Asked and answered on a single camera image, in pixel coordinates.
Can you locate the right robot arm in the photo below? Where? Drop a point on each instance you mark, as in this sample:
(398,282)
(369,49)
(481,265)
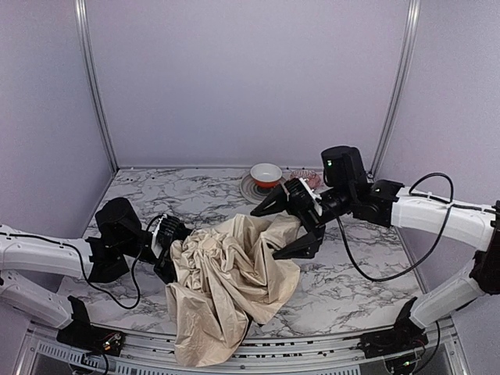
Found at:
(391,204)

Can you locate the aluminium front rail base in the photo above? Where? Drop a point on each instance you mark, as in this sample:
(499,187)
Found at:
(344,353)

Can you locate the right aluminium frame post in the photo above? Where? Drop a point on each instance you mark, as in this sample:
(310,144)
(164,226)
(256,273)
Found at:
(402,72)

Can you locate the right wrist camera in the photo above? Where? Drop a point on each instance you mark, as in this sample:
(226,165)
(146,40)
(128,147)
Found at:
(299,193)

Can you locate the red blue patterned bowl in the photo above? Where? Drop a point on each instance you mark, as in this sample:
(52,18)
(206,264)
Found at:
(311,177)

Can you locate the beige folding umbrella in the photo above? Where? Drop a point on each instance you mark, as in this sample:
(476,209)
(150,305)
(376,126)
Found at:
(227,278)

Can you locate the grey ringed plate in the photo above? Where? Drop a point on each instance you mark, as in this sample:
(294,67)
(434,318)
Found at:
(251,191)

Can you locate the left aluminium frame post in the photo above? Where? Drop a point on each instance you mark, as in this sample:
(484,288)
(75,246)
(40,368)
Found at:
(83,31)

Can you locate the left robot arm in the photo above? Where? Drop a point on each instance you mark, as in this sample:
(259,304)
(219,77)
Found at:
(123,243)

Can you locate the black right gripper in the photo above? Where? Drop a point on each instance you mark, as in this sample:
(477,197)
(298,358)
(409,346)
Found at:
(303,205)

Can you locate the aluminium frame post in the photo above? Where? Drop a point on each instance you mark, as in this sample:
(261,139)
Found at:
(83,31)
(402,72)

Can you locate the orange white bowl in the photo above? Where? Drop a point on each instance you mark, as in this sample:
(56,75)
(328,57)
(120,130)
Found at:
(266,175)

